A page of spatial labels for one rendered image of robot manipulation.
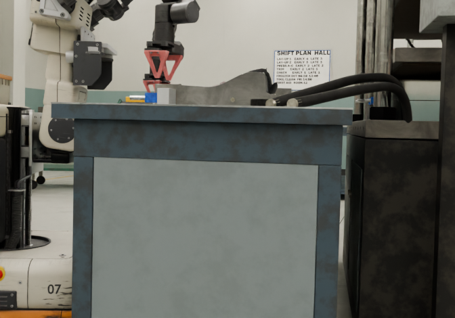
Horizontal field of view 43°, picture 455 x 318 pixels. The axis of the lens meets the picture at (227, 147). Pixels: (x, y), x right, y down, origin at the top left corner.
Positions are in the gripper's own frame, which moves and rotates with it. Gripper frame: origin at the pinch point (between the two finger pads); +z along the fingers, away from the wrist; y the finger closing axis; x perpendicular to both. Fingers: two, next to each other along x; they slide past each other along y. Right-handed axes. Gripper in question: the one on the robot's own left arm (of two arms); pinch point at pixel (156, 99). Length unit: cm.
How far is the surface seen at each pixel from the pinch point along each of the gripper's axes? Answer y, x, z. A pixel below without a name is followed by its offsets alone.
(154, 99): -53, -19, 3
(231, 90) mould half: -17.7, -33.1, -2.2
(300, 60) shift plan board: 713, 27, -105
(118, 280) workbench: -79, -21, 48
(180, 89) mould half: -19.1, -15.7, -2.2
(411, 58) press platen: 4, -92, -15
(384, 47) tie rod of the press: -3, -82, -18
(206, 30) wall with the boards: 723, 188, -157
